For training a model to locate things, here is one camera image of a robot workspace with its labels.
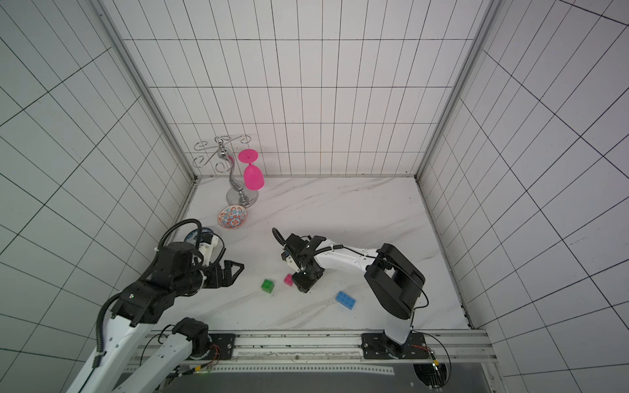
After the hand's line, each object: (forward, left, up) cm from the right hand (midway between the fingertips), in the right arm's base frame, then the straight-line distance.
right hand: (303, 278), depth 86 cm
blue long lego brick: (-6, -15, -1) cm, 16 cm away
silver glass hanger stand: (+36, +35, +1) cm, 50 cm away
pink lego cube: (-1, +5, +1) cm, 5 cm away
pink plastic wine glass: (+34, +23, +16) cm, 44 cm away
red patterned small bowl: (+25, +34, +1) cm, 42 cm away
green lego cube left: (-5, +12, +3) cm, 13 cm away
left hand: (-6, +21, +16) cm, 27 cm away
